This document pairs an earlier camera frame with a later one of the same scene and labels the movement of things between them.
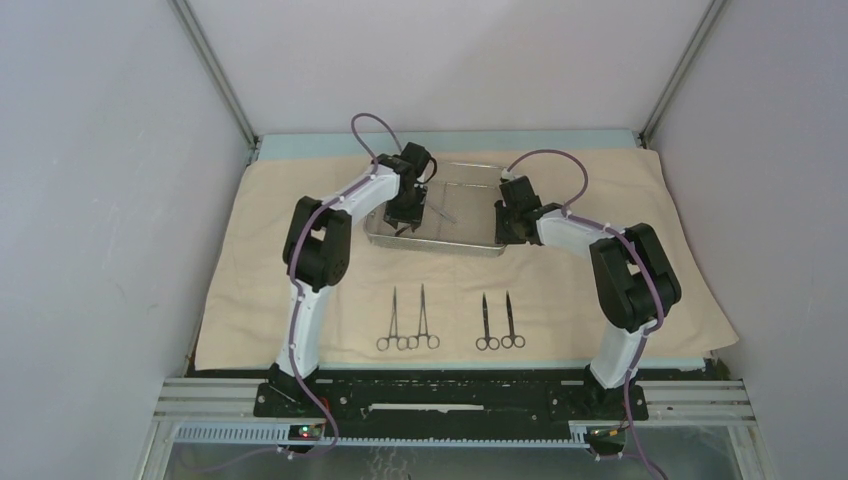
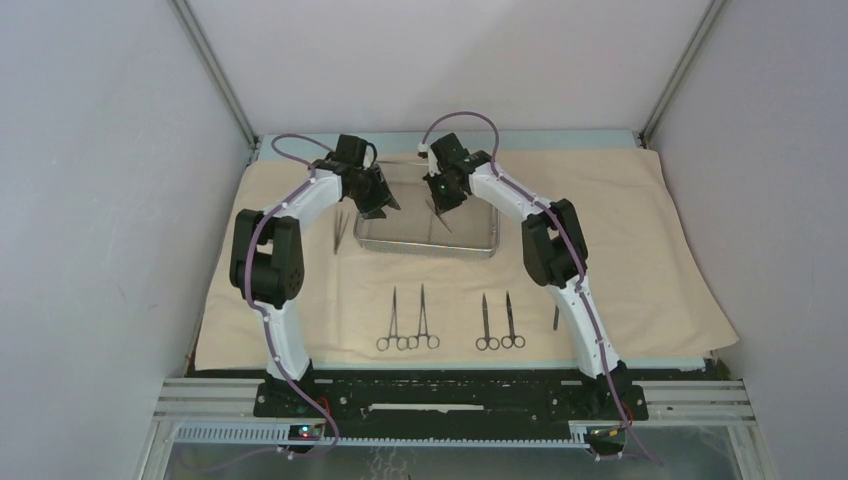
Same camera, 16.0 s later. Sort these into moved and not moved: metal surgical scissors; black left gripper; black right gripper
Moved: black left gripper; black right gripper
Not moved: metal surgical scissors
